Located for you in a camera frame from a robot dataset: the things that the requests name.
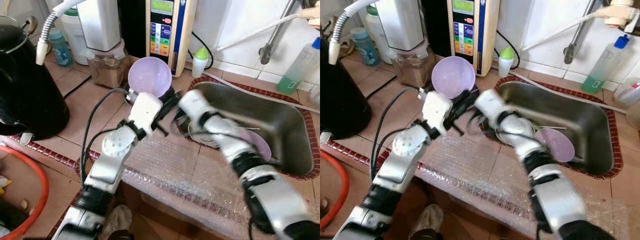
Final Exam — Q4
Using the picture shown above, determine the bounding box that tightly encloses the purple plastic bowl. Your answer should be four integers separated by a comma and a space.
431, 56, 476, 99
128, 56, 173, 99

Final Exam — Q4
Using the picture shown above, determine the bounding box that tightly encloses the small steel bowl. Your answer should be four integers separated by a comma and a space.
189, 127, 220, 149
492, 126, 518, 146

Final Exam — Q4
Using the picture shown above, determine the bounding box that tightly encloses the small white bottle green cap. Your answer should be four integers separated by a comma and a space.
192, 46, 209, 78
498, 46, 515, 78

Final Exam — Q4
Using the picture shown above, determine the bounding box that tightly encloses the bubble wrap sheet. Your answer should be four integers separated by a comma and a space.
120, 135, 321, 236
422, 135, 628, 238

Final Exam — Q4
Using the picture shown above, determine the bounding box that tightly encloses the jar of brown powder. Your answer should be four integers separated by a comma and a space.
390, 40, 432, 88
86, 40, 130, 89

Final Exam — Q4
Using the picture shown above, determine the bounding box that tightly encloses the beige water ionizer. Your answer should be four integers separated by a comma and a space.
421, 0, 501, 77
118, 0, 198, 77

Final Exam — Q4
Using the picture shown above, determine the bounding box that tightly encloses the purple plastic plate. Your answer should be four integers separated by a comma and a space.
239, 129, 272, 162
535, 127, 576, 163

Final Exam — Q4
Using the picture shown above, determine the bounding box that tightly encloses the stainless steel sink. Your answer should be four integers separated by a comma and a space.
187, 81, 315, 176
496, 81, 615, 175

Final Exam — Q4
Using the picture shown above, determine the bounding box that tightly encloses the white water filter housing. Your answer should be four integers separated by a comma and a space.
376, 0, 426, 51
76, 0, 122, 52

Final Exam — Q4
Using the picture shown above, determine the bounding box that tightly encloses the metal tap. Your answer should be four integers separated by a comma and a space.
564, 0, 598, 65
259, 0, 297, 65

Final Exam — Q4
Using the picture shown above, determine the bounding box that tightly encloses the teal plastic bottle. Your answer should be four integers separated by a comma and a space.
47, 27, 74, 67
350, 26, 381, 67

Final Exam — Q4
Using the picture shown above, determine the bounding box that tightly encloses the white container green lid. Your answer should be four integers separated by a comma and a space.
60, 7, 90, 66
364, 5, 396, 65

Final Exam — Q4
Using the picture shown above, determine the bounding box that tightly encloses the white water tube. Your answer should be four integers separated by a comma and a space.
215, 12, 307, 52
521, 11, 608, 52

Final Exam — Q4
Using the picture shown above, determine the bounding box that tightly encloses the black kettle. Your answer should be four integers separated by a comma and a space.
320, 37, 372, 141
0, 16, 70, 141

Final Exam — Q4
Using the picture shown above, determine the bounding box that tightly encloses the green dish soap bottle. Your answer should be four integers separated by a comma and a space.
276, 36, 321, 95
581, 34, 630, 94

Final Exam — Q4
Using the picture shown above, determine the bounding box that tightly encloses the beige faucet filter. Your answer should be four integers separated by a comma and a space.
300, 0, 321, 26
595, 0, 640, 33

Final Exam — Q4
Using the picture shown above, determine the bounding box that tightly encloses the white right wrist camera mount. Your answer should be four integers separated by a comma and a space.
178, 90, 211, 123
473, 90, 507, 122

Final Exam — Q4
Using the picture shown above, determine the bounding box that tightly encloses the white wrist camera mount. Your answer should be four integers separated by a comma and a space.
473, 90, 507, 122
178, 90, 211, 123
421, 91, 454, 133
130, 92, 164, 135

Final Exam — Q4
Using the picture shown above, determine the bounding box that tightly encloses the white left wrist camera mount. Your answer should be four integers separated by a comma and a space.
421, 91, 454, 133
130, 92, 164, 135

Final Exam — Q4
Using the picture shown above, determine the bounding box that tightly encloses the black power cord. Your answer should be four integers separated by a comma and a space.
190, 31, 215, 68
495, 30, 521, 68

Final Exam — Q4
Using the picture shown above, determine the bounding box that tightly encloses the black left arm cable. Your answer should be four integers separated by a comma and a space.
80, 88, 132, 186
370, 87, 426, 183

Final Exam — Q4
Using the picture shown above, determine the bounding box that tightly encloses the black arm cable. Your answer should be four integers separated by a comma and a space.
370, 87, 426, 183
244, 187, 271, 236
80, 88, 132, 186
529, 187, 548, 236

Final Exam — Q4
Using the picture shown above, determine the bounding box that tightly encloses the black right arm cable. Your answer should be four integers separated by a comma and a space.
244, 187, 271, 236
529, 187, 548, 236

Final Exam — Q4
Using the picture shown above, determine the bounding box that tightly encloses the grey corrugated hose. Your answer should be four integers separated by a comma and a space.
36, 0, 81, 66
328, 0, 378, 65

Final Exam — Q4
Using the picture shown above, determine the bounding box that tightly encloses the orange hose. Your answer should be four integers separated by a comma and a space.
0, 145, 50, 240
320, 150, 349, 231

